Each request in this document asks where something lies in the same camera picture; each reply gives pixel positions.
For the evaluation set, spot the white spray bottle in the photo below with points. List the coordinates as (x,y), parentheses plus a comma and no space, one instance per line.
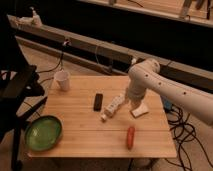
(33,20)

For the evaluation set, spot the black chair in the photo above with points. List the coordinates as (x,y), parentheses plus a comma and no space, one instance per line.
(18,80)

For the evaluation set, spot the long metal rail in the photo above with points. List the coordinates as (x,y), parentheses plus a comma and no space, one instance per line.
(104,57)

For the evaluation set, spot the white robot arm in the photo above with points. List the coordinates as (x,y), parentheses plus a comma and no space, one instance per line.
(145,75)

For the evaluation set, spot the white plastic bottle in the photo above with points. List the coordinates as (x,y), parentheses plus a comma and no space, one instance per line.
(112,107)

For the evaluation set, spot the white paper cup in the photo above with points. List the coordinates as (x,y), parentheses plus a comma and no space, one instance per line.
(62,78)

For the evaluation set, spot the green plate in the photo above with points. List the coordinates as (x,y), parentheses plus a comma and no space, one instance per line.
(43,133)

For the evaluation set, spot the orange carrot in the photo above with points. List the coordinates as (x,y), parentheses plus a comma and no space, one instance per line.
(130,137)

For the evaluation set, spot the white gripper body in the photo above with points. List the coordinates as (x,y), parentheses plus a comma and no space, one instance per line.
(135,104)

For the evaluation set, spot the white sponge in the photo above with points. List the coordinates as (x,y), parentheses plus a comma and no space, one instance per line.
(141,110)

